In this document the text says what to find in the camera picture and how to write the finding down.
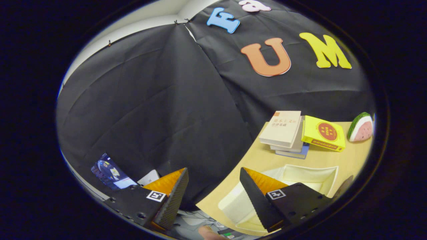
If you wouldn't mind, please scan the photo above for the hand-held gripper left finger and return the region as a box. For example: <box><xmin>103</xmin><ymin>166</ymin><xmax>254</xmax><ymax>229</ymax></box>
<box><xmin>103</xmin><ymin>167</ymin><xmax>189</xmax><ymax>232</ymax></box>

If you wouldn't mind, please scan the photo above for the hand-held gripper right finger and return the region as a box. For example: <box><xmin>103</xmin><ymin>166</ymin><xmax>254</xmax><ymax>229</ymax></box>
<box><xmin>239</xmin><ymin>167</ymin><xmax>335</xmax><ymax>233</ymax></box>

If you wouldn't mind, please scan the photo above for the cream fabric storage box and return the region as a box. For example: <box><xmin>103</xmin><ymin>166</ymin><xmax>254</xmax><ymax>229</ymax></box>
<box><xmin>218</xmin><ymin>164</ymin><xmax>339</xmax><ymax>234</ymax></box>

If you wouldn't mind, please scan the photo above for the person's grey clothing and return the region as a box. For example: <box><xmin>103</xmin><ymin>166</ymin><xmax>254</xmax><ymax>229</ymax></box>
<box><xmin>172</xmin><ymin>209</ymin><xmax>254</xmax><ymax>240</ymax></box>

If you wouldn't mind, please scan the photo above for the small device with green light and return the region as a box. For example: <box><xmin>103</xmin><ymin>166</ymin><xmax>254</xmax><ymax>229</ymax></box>
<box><xmin>218</xmin><ymin>228</ymin><xmax>241</xmax><ymax>239</ymax></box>

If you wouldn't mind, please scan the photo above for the blue book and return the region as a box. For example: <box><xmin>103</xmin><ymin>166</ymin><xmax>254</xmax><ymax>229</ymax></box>
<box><xmin>275</xmin><ymin>143</ymin><xmax>310</xmax><ymax>159</ymax></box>

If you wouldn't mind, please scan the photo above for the beige book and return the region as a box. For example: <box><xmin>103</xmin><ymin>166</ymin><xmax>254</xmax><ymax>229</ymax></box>
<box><xmin>259</xmin><ymin>111</ymin><xmax>302</xmax><ymax>148</ymax></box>

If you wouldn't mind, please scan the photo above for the black backdrop cloth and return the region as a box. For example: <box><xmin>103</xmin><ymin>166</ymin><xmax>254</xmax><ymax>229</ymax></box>
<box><xmin>56</xmin><ymin>0</ymin><xmax>376</xmax><ymax>211</ymax></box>

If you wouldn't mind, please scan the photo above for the black table clamp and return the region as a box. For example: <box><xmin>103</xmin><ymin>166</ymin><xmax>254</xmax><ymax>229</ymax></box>
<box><xmin>332</xmin><ymin>175</ymin><xmax>354</xmax><ymax>200</ymax></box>

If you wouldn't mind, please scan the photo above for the yellow book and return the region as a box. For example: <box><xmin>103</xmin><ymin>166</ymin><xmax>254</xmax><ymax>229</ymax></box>
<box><xmin>301</xmin><ymin>115</ymin><xmax>346</xmax><ymax>152</ymax></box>

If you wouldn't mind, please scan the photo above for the watermelon slice plush toy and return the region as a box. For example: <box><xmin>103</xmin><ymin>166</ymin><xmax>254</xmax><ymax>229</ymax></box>
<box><xmin>347</xmin><ymin>112</ymin><xmax>373</xmax><ymax>142</ymax></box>

